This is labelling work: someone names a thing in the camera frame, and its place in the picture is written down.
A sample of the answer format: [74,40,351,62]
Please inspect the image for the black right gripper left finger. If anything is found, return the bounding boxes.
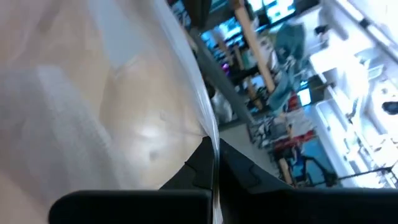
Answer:
[159,136,216,224]

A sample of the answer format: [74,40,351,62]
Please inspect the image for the long wooden bench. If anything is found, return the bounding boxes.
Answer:
[231,0,295,186]

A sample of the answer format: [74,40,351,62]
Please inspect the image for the clear plastic bag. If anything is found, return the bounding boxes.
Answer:
[0,0,224,224]

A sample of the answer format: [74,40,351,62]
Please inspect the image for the grey steel bench frame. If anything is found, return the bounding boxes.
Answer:
[189,26,254,125]

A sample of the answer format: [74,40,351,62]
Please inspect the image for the teal cloth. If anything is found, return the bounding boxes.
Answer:
[267,23,307,111]

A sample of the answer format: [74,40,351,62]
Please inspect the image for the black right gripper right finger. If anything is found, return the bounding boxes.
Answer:
[219,138,295,224]

